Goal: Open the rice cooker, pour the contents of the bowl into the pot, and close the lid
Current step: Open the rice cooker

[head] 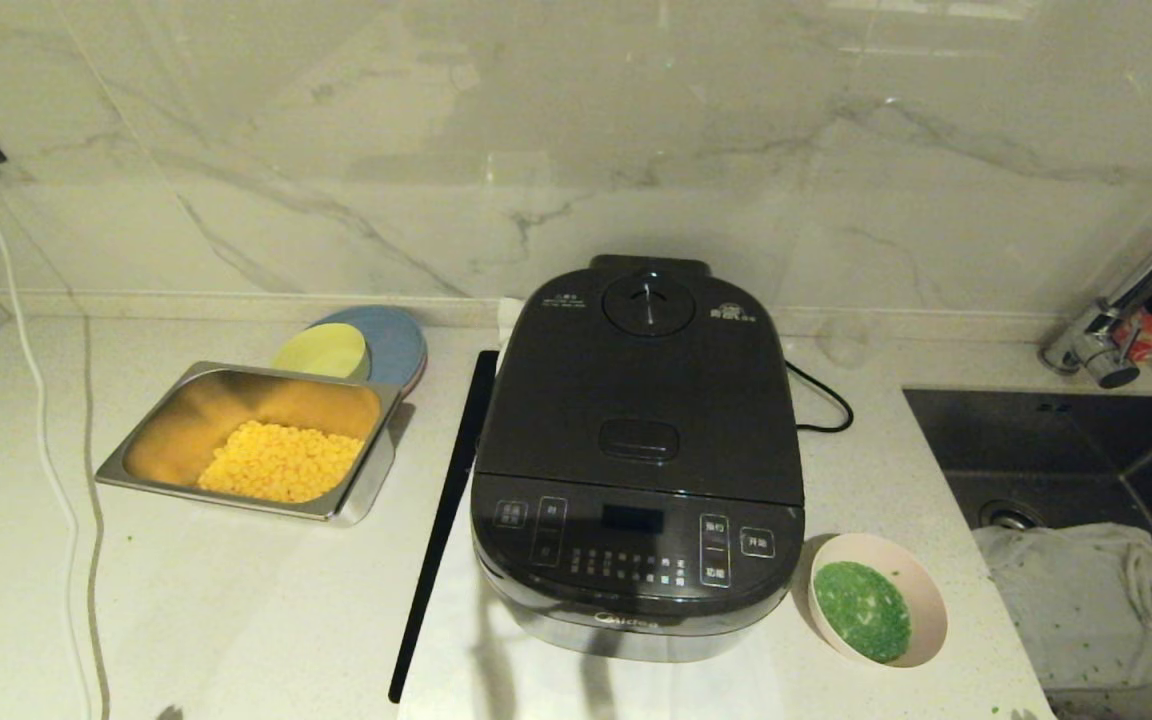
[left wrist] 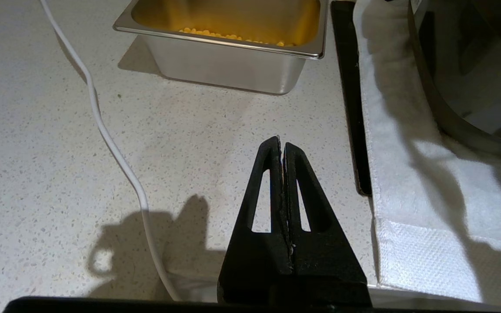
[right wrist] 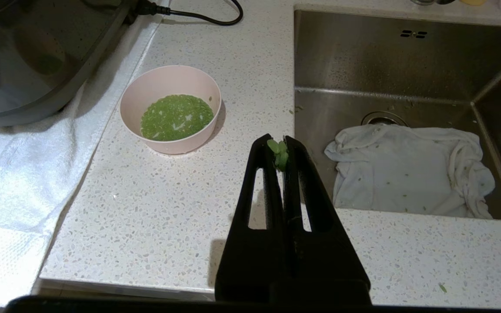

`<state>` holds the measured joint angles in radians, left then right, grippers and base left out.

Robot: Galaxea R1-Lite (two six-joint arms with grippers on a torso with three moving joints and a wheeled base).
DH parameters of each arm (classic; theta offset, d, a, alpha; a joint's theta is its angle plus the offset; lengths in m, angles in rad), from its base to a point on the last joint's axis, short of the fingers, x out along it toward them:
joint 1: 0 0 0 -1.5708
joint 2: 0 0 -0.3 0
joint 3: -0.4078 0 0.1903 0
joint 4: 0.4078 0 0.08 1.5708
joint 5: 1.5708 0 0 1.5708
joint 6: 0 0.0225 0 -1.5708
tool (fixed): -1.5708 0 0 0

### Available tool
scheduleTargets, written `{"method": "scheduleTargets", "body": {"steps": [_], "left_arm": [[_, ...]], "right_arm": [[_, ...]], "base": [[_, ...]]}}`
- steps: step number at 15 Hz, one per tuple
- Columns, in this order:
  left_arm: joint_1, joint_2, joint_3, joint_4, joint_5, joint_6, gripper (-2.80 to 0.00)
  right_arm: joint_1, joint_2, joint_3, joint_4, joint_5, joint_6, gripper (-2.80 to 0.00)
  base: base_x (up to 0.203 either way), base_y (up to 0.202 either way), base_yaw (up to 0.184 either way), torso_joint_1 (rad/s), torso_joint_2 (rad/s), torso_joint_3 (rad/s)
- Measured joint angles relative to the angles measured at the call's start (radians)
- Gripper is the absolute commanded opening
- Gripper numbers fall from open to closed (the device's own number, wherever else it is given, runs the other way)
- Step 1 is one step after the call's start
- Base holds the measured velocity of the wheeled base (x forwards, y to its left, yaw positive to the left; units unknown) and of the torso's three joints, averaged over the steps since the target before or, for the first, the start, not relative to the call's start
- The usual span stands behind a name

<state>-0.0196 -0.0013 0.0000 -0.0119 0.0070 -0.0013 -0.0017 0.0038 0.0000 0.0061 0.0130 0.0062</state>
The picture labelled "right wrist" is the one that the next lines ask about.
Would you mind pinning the green grains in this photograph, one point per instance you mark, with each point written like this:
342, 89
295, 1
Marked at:
176, 117

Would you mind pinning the round metal sink drain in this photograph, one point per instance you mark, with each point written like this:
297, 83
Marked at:
383, 118

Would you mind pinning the white cloth with green specks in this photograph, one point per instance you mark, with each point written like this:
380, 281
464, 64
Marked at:
407, 174

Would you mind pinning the black rice cooker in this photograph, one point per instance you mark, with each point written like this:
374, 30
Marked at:
15, 182

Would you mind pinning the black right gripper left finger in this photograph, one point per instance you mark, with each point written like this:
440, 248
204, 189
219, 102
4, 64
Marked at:
250, 261

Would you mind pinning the black rice cooker body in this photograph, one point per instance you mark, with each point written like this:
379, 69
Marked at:
24, 56

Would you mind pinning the pink bowl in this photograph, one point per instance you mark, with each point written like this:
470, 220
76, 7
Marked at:
163, 80

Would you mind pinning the orange labelled bottle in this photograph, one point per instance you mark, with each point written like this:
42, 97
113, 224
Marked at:
472, 1

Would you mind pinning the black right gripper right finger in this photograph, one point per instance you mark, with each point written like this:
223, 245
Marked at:
328, 269

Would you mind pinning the green grain clump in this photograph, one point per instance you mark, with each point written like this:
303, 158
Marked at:
278, 152

